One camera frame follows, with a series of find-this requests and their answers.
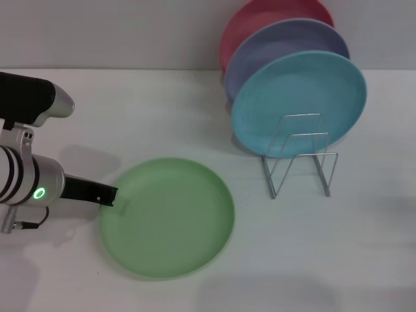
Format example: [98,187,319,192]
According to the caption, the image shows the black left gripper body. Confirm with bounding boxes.
[60,174,101,204]

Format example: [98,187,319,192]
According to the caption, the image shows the green plastic plate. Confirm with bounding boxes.
[98,157,235,281]

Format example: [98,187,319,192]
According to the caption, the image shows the cyan plastic plate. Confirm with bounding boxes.
[230,49,368,159]

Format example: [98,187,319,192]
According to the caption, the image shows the purple plastic plate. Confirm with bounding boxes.
[223,18,351,103]

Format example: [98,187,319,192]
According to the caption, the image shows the red plastic plate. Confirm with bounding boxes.
[219,0,335,74]

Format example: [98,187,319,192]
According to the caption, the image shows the black wrist cable with plug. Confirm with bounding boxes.
[0,206,50,235]

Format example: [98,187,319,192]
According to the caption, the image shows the silver wire plate rack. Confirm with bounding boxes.
[261,112,339,200]

